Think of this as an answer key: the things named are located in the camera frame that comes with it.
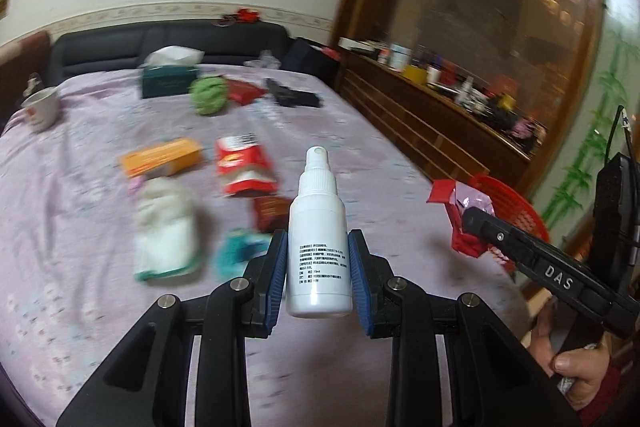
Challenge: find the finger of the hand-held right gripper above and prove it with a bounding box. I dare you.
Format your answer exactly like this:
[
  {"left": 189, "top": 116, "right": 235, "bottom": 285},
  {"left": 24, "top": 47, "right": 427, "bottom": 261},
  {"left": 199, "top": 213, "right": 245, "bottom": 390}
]
[{"left": 461, "top": 206, "right": 615, "bottom": 324}]

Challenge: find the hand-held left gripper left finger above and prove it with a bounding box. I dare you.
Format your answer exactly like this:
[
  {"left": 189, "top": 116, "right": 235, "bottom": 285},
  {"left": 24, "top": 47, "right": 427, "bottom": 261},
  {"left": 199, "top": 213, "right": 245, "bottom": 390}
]
[{"left": 56, "top": 229, "right": 289, "bottom": 427}]

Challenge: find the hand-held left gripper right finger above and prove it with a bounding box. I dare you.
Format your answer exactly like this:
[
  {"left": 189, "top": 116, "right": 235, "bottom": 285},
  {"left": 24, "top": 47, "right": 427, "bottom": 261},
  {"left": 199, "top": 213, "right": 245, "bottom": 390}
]
[{"left": 348, "top": 229, "right": 583, "bottom": 427}]

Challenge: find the red plastic basket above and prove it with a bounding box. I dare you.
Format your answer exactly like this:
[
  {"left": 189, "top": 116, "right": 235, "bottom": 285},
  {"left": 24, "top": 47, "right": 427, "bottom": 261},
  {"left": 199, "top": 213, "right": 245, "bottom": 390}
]
[{"left": 467, "top": 174, "right": 551, "bottom": 280}]

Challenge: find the white spray bottle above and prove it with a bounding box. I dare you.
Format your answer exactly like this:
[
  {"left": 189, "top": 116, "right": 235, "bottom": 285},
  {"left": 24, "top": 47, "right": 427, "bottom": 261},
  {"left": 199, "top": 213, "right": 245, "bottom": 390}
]
[{"left": 286, "top": 146, "right": 353, "bottom": 319}]

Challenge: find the purple red plastic bag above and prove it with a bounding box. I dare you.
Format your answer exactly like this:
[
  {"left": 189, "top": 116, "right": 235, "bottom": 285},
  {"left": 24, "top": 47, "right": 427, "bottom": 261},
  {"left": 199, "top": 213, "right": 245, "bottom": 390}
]
[{"left": 426, "top": 179, "right": 496, "bottom": 259}]

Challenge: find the red and white paper box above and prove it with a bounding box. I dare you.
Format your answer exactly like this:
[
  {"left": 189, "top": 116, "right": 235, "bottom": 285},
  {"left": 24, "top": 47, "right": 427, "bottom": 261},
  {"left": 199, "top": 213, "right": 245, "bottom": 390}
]
[{"left": 215, "top": 134, "right": 279, "bottom": 198}]

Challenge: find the orange cardboard box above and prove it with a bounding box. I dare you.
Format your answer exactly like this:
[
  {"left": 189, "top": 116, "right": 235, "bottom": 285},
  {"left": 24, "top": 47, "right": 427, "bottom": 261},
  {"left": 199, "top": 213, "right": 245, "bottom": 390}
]
[{"left": 119, "top": 138, "right": 205, "bottom": 179}]

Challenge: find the person's right hand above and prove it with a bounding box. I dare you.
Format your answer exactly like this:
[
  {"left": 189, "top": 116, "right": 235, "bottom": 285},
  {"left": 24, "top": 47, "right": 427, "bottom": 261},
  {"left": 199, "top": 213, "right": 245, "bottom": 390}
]
[{"left": 527, "top": 309, "right": 613, "bottom": 414}]

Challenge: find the light blue wipes pack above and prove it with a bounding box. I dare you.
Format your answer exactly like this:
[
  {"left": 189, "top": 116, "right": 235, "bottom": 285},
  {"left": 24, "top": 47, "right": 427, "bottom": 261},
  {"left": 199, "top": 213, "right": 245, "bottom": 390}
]
[{"left": 214, "top": 229, "right": 273, "bottom": 279}]

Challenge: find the dark red snack packet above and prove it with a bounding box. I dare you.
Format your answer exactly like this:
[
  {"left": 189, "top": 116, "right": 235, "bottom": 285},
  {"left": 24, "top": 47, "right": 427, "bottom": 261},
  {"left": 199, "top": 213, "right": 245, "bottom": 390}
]
[{"left": 251, "top": 196, "right": 292, "bottom": 234}]

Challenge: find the white printed packet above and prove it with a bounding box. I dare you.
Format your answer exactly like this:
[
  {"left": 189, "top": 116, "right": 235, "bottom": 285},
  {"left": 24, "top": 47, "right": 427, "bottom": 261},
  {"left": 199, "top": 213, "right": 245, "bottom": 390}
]
[{"left": 133, "top": 217, "right": 206, "bottom": 284}]

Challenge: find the white cloth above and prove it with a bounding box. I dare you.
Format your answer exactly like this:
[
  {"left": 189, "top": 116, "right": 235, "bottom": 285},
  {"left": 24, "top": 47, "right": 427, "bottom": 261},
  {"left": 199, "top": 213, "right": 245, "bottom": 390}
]
[{"left": 136, "top": 178, "right": 195, "bottom": 228}]

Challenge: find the wooden cabinet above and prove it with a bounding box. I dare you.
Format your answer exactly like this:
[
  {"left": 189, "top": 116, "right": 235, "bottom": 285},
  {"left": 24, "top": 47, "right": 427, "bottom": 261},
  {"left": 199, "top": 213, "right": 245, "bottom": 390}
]
[{"left": 337, "top": 38, "right": 546, "bottom": 198}]

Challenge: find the black toy gun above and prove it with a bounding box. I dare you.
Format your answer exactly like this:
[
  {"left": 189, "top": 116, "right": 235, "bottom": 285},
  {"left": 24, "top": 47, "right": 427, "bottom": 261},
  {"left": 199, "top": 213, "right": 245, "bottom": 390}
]
[{"left": 265, "top": 78, "right": 322, "bottom": 109}]

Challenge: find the dark red pouch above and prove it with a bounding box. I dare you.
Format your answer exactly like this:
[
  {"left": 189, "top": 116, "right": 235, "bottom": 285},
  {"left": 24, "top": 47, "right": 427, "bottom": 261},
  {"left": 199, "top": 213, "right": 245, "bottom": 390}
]
[{"left": 224, "top": 78, "right": 268, "bottom": 106}]

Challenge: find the green towel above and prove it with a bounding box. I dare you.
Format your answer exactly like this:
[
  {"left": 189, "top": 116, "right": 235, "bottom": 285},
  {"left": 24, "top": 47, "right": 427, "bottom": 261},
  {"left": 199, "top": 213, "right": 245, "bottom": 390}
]
[{"left": 190, "top": 76, "right": 230, "bottom": 116}]

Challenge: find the dark navy bag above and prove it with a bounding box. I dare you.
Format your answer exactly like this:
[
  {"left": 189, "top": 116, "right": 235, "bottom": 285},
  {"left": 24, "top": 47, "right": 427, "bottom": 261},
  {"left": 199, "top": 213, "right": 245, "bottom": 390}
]
[{"left": 285, "top": 38, "right": 343, "bottom": 92}]

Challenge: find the clear plastic bag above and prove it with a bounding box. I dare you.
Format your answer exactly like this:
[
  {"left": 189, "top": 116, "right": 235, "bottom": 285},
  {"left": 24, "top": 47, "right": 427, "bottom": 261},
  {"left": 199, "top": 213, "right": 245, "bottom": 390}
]
[{"left": 244, "top": 51, "right": 281, "bottom": 68}]

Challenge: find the teal and white tub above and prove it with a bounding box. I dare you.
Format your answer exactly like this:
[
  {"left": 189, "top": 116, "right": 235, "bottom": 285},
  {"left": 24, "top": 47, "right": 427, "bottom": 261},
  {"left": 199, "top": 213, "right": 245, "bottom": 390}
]
[{"left": 387, "top": 44, "right": 413, "bottom": 70}]

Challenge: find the green tissue box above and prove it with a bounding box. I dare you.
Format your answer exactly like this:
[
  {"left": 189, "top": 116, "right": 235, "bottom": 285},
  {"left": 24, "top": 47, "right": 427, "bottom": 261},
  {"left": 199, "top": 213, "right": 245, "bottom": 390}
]
[{"left": 141, "top": 46, "right": 205, "bottom": 100}]

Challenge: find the flat white box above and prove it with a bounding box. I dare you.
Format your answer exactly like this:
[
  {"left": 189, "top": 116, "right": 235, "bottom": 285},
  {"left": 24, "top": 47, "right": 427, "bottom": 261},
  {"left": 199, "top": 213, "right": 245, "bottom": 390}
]
[{"left": 339, "top": 38, "right": 381, "bottom": 54}]

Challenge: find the black sofa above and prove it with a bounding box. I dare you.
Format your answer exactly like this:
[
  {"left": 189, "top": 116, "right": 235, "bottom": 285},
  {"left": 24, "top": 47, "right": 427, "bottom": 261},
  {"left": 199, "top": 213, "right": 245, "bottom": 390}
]
[{"left": 50, "top": 23, "right": 291, "bottom": 85}]

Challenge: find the white cup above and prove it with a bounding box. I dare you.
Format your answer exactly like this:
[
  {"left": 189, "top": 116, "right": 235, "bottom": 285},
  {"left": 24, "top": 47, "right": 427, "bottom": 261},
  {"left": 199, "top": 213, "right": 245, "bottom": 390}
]
[{"left": 21, "top": 86, "right": 60, "bottom": 132}]

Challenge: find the green bamboo wall decal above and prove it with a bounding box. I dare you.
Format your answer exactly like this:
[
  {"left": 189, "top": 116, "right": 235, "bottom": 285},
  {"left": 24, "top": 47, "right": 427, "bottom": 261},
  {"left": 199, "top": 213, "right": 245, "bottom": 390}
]
[{"left": 542, "top": 27, "right": 640, "bottom": 218}]

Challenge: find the black cable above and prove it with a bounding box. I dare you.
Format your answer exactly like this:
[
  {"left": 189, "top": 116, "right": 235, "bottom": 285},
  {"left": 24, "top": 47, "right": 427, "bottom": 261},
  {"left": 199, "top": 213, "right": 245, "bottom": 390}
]
[{"left": 606, "top": 106, "right": 632, "bottom": 158}]

